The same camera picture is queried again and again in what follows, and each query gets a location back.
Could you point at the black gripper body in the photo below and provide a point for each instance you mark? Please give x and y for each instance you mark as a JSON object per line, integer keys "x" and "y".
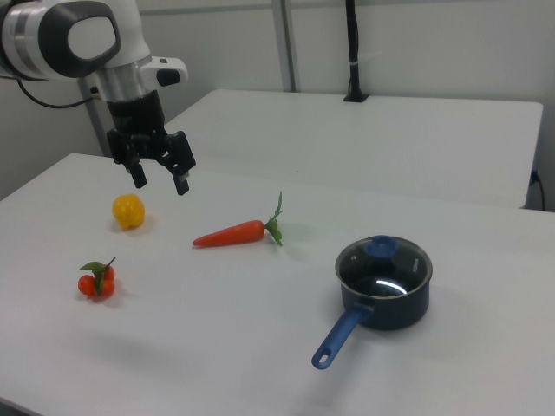
{"x": 136, "y": 117}

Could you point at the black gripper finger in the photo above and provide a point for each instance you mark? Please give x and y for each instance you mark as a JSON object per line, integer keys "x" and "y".
{"x": 182, "y": 160}
{"x": 138, "y": 175}

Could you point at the glass lid with blue knob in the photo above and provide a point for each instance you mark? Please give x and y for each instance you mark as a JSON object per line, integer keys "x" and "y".
{"x": 381, "y": 264}

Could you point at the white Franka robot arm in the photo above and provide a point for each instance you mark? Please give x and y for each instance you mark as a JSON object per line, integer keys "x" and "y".
{"x": 52, "y": 39}

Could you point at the yellow toy bell pepper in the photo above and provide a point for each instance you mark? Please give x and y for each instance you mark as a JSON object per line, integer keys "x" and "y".
{"x": 128, "y": 211}

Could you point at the orange toy carrot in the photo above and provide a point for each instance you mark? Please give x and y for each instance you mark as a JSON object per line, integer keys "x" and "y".
{"x": 234, "y": 233}

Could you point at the red toy tomato cluster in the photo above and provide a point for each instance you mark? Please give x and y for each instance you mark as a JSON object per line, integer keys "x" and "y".
{"x": 96, "y": 281}

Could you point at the dark blue saucepan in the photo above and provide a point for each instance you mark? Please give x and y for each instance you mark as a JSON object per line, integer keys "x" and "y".
{"x": 390, "y": 314}

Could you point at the grey metal partition post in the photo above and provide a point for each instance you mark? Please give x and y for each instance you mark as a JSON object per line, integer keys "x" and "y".
{"x": 288, "y": 43}
{"x": 94, "y": 125}

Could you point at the black camera stand pole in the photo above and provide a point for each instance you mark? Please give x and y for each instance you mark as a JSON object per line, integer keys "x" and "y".
{"x": 354, "y": 47}

